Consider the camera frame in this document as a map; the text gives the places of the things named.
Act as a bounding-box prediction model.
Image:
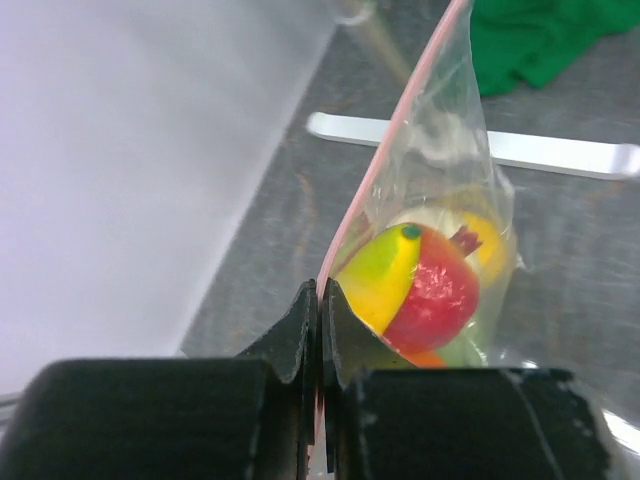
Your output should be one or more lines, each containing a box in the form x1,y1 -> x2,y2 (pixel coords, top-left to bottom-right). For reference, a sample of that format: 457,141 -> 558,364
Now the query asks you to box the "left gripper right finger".
321,281 -> 614,479

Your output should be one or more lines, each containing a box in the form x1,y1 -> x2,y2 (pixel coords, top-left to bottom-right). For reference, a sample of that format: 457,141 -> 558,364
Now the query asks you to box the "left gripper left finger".
1,281 -> 317,479

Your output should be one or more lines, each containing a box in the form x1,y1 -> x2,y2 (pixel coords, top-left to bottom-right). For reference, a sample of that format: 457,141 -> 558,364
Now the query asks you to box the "orange fruit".
405,351 -> 447,369

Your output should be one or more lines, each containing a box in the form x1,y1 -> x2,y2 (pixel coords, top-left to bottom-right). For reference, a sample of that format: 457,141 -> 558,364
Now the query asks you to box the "red apple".
383,227 -> 482,355

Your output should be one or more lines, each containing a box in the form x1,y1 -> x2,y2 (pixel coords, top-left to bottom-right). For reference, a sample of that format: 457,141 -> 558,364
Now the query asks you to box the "single yellow banana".
335,223 -> 423,335

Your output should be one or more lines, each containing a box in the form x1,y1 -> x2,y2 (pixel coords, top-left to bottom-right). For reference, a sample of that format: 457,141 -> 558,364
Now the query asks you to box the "clear dotted zip bag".
309,0 -> 531,461

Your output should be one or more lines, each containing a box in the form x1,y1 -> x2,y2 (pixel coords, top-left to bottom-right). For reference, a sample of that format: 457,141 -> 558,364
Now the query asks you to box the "white clothes rack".
307,1 -> 639,179

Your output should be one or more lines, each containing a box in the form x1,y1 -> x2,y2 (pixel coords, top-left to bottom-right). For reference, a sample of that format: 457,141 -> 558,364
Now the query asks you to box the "green t-shirt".
471,0 -> 639,97

